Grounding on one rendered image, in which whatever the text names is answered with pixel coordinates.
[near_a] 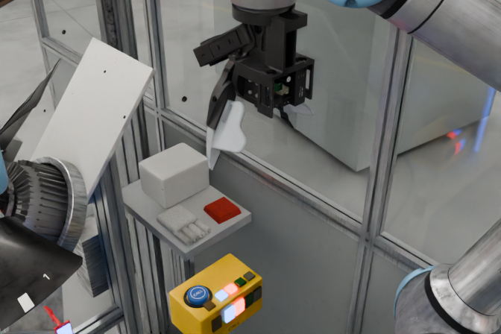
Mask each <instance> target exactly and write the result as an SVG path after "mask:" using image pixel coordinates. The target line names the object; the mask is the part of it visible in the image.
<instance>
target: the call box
mask: <svg viewBox="0 0 501 334"><path fill-rule="evenodd" d="M248 271H250V272H252V273H253V274H254V275H255V277H254V278H253V279H252V280H251V281H247V280H246V279H245V278H244V277H243V275H244V274H245V273H247V272H248ZM240 277H241V278H242V279H244V280H245V281H246V282H247V283H246V284H245V285H243V286H242V287H241V288H239V287H238V286H237V285H236V284H235V283H234V281H235V280H237V279H238V278H240ZM231 283H232V284H233V285H234V286H235V287H236V288H237V290H236V291H235V292H234V293H232V294H230V293H228V292H227V291H226V290H225V289H224V288H225V287H226V286H228V285H230V284H231ZM198 285H200V286H203V287H205V288H206V289H207V290H208V292H209V298H208V300H207V301H209V300H211V301H212V302H213V303H214V304H215V305H216V308H214V309H212V310H211V311H210V312H208V311H207V310H206V309H205V308H204V307H203V305H204V303H203V304H200V305H195V304H192V303H190V302H189V301H188V297H187V292H188V291H189V290H190V289H191V288H192V287H194V286H198ZM259 286H261V287H262V278H261V277H260V276H259V275H258V274H257V273H255V272H254V271H253V270H251V269H250V268H249V267H247V266H246V265H245V264H244V263H243V262H241V261H240V260H238V259H237V258H236V257H234V255H232V254H231V253H229V254H228V255H226V256H224V257H222V258H221V259H220V260H218V261H217V262H215V263H213V264H212V265H210V266H209V267H207V268H205V269H204V270H203V271H201V272H199V273H198V274H196V275H195V276H193V277H192V278H190V279H189V280H187V281H186V282H184V283H182V284H181V285H179V286H178V287H176V288H175V289H173V290H171V291H170V292H169V293H168V294H169V301H170V307H171V320H172V323H173V324H174V325H175V326H176V327H177V328H178V329H179V330H180V331H181V332H182V333H183V334H228V333H230V332H231V331H232V330H234V329H235V328H236V327H237V326H238V325H240V324H241V323H243V322H244V321H246V320H247V319H248V318H249V317H250V316H252V315H253V314H255V313H256V312H258V311H259V310H260V309H261V308H262V297H261V298H260V299H258V301H256V302H255V303H253V304H252V305H250V306H249V307H248V308H247V309H245V310H244V311H243V312H241V313H240V314H238V315H237V316H235V318H233V319H232V320H230V321H229V322H227V323H226V322H225V314H224V312H225V311H226V310H227V309H229V308H230V307H231V306H234V304H235V303H237V302H238V301H240V300H241V299H243V298H244V297H245V296H246V295H248V294H249V293H251V292H252V293H253V290H254V289H256V288H258V287H259ZM221 290H223V291H224V292H226V293H227V294H228V297H226V298H225V299H223V300H222V301H220V300H219V299H218V298H217V297H216V296H215V294H216V293H218V292H219V291H221ZM243 300H244V299H243ZM205 303H206V302H205ZM219 315H221V319H222V327H221V328H220V329H218V330H217V331H215V332H214V333H213V332H212V324H211V320H213V319H214V318H216V317H217V316H219Z"/></svg>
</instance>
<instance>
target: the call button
mask: <svg viewBox="0 0 501 334"><path fill-rule="evenodd" d="M187 297H188V301H189V302H190V303H192V304H195V305H200V304H203V303H205V302H206V301H207V300H208V298H209V292H208V290H207V289H206V288H205V287H203V286H200V285H198V286H194V287H192V288H191V289H190V290H189V291H188V292H187Z"/></svg>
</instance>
